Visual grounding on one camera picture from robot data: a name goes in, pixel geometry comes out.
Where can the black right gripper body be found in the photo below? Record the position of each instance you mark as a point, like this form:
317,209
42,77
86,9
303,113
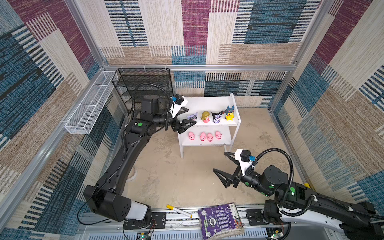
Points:
247,179

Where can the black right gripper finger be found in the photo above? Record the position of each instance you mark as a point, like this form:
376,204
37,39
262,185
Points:
231,156
225,178

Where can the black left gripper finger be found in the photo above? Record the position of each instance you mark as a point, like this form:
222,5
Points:
185,125
182,111

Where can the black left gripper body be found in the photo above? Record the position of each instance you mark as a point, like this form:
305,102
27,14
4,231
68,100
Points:
174,125

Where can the purple toy figure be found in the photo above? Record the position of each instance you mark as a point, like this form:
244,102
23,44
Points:
193,117

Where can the pink pig toy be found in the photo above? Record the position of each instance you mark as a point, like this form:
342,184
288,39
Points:
218,135
210,137
191,136
203,136

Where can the doll toy figure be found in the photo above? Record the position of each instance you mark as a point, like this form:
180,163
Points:
205,117

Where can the black purple Kuromi figurine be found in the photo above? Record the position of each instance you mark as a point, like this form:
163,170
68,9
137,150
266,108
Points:
217,117

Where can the yellow toy figure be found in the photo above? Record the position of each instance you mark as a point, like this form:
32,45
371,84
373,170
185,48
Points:
230,113

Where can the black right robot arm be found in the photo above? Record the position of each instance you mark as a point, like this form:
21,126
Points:
294,202

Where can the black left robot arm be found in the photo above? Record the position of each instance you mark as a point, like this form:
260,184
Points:
105,197

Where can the white two-tier shelf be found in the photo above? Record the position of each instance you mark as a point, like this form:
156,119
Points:
229,129

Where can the purple toy package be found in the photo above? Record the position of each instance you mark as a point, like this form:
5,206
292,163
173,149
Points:
219,222

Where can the yellow white marker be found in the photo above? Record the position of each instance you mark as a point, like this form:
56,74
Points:
179,211

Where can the clear tape roll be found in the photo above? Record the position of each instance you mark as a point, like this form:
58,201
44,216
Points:
132,174

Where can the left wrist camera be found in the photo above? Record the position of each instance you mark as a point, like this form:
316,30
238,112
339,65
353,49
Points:
178,102

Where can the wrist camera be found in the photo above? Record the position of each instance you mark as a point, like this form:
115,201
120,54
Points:
246,161
178,102

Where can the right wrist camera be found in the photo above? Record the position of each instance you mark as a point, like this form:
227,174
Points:
246,161

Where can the black wire mesh shelf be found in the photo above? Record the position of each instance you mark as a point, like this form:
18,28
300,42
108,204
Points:
125,81

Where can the white wire mesh basket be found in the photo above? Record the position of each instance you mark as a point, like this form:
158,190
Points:
87,112

